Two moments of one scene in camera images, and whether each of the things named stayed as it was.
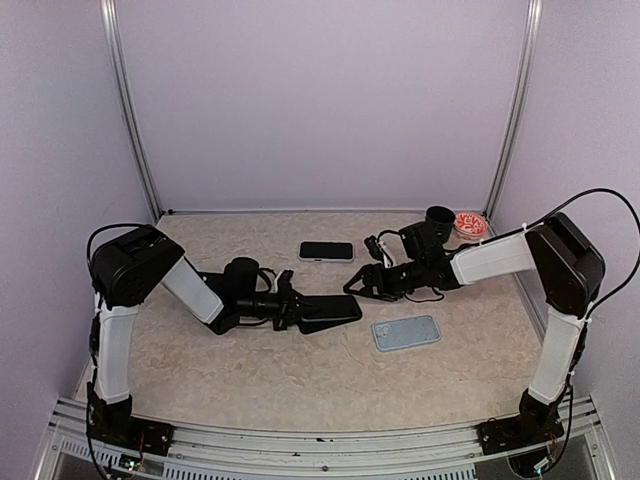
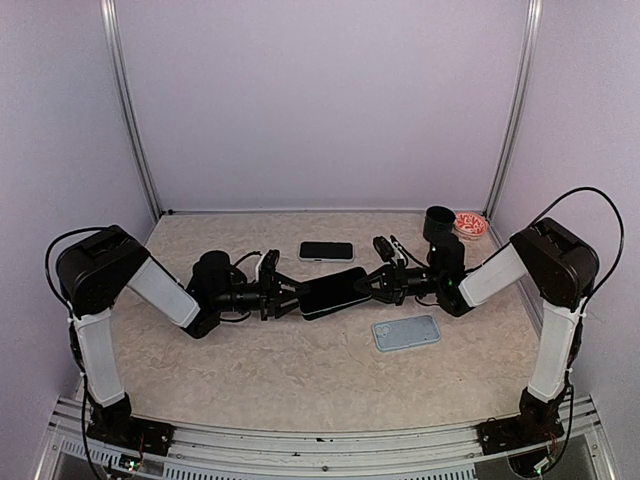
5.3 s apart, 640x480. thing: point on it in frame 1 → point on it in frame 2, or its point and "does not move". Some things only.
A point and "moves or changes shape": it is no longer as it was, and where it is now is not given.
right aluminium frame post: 518,110 does not move
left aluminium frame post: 108,10 does not move
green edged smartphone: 328,307 → 332,291
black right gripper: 383,287 → 395,282
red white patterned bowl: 470,225 does not move
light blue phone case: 405,332 does not move
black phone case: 319,312 moves or changes shape
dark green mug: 439,222 does not move
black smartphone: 326,250 does not move
